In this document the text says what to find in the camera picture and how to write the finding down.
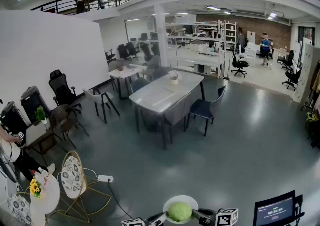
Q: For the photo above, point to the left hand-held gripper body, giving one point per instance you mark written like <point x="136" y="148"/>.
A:
<point x="133" y="222"/>

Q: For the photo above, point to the small green potted plant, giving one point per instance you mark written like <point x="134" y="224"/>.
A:
<point x="41" y="114"/>

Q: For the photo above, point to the brown wicker chair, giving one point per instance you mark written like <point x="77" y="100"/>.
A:
<point x="62" y="118"/>

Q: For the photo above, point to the white column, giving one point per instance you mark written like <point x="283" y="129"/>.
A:
<point x="160" y="37"/>

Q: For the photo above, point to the white power strip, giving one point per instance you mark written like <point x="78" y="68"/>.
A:
<point x="105" y="178"/>

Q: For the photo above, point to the white chair with black legs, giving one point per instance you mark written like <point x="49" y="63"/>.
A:
<point x="98" y="97"/>

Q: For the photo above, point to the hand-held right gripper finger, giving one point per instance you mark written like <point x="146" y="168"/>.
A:
<point x="198" y="215"/>

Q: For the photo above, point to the round white side table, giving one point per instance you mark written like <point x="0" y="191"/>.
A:
<point x="51" y="195"/>

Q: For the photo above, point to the black mesh high-back chair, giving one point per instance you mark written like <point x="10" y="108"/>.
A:
<point x="61" y="87"/>

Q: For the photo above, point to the yellow-green plastic item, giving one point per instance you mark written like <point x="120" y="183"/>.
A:
<point x="312" y="119"/>

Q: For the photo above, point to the grey lockers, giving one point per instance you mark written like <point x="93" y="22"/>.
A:
<point x="308" y="69"/>

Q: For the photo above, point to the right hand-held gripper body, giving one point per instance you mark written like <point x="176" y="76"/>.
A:
<point x="226" y="217"/>

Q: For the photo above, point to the blue dining chair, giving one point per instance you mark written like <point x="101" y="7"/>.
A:
<point x="160" y="73"/>
<point x="178" y="111"/>
<point x="138" y="84"/>
<point x="202" y="108"/>

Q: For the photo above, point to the black trash bin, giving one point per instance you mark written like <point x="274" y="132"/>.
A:
<point x="12" y="119"/>
<point x="32" y="102"/>

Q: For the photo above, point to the black tablet stand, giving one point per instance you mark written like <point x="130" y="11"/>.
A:
<point x="299" y="207"/>

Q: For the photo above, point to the grey rectangular tray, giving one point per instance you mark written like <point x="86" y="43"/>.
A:
<point x="160" y="96"/>

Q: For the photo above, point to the gold chair with floral cushion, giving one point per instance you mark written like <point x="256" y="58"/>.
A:
<point x="71" y="177"/>
<point x="18" y="207"/>

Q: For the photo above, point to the sunflower bouquet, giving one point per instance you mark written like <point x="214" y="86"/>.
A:
<point x="35" y="188"/>

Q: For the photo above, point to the white storage shelving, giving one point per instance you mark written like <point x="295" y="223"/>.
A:
<point x="200" y="54"/>

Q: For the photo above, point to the white round plate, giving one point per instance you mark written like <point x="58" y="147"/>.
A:
<point x="181" y="198"/>

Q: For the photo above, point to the dried reddish potted plant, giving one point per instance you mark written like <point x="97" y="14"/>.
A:
<point x="121" y="67"/>

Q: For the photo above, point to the green cabbage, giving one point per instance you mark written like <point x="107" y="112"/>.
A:
<point x="180" y="212"/>

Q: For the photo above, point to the pink flowers in cream pot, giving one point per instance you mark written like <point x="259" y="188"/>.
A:
<point x="174" y="77"/>

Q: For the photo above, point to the grey marble dining table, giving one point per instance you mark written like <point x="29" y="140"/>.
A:
<point x="186" y="82"/>

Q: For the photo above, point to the narrow white shelf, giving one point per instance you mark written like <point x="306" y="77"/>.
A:
<point x="231" y="34"/>

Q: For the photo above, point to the black tablet screen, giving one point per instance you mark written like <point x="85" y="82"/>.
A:
<point x="275" y="211"/>

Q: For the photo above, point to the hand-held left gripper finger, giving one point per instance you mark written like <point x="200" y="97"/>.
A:
<point x="160" y="217"/>

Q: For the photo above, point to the clothes rack with garments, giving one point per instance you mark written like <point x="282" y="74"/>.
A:
<point x="315" y="82"/>

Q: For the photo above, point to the black office chair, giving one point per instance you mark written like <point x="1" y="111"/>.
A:
<point x="110" y="55"/>
<point x="238" y="63"/>
<point x="292" y="77"/>
<point x="155" y="49"/>
<point x="132" y="50"/>
<point x="147" y="51"/>
<point x="288" y="58"/>
<point x="123" y="51"/>

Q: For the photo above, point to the white square table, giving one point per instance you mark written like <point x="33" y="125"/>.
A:
<point x="125" y="72"/>

